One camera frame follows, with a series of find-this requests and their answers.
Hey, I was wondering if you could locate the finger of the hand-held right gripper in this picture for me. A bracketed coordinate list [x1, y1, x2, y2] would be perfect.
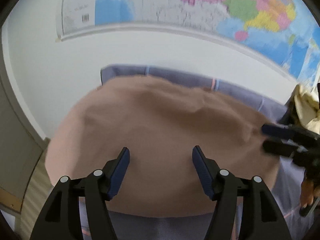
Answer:
[262, 140, 300, 158]
[261, 124, 300, 138]

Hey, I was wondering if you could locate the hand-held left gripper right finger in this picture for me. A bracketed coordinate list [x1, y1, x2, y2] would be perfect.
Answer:
[192, 145, 292, 240]

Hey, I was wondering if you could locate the grey door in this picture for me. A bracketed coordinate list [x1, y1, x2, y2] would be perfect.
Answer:
[0, 67, 50, 215]

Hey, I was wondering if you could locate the purple plaid bed sheet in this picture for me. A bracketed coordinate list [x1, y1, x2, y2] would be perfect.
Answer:
[79, 64, 315, 240]

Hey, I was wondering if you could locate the cream cloth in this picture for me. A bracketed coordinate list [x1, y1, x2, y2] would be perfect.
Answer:
[294, 84, 320, 130]

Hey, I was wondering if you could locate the colourful wall map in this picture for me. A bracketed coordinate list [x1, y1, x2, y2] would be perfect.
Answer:
[55, 0, 320, 80]

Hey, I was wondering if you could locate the pink garment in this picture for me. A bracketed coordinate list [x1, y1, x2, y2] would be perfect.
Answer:
[45, 76, 282, 218]

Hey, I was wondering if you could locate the person's right hand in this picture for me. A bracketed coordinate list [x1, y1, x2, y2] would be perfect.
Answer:
[300, 177, 316, 208]

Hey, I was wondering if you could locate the dark cloth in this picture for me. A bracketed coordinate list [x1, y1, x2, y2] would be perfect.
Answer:
[279, 95, 299, 125]

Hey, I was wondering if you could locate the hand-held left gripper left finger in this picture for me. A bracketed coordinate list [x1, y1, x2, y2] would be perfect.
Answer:
[30, 147, 130, 240]

